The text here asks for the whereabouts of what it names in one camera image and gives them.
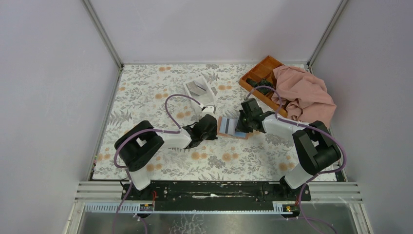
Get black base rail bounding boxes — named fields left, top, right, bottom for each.
left=121, top=180, right=311, bottom=212

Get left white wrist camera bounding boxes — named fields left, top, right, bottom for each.
left=201, top=105, right=216, bottom=115

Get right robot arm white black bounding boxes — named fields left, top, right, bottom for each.
left=236, top=98, right=341, bottom=201

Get floral table mat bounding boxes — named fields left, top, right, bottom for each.
left=92, top=64, right=299, bottom=181

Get white plastic card box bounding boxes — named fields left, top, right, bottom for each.
left=183, top=77, right=217, bottom=116

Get dark green items in tray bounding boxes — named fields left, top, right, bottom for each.
left=246, top=78, right=274, bottom=95

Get tan leather card holder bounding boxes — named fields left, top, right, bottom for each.
left=217, top=117, right=249, bottom=139

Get pink cloth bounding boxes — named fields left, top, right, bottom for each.
left=271, top=65, right=337, bottom=128

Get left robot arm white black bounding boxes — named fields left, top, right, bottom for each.
left=114, top=114, right=218, bottom=200

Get silver cards in box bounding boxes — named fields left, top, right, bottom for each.
left=186, top=80, right=207, bottom=96

